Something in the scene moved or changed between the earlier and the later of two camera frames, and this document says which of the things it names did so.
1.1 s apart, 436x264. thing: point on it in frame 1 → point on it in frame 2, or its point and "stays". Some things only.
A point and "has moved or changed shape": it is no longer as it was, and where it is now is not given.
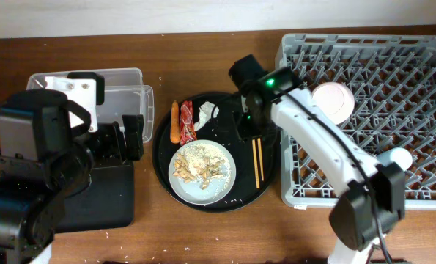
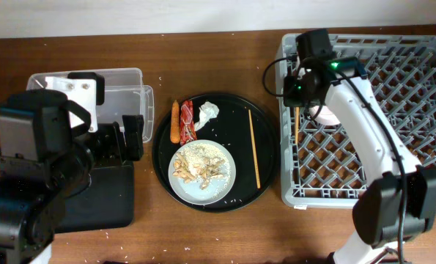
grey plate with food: [201, 171] stays
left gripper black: [117, 152] stays
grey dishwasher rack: [401, 90] stays
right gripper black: [248, 129] → [290, 100]
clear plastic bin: [124, 94] stays
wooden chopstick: [261, 158] has moved or changed shape
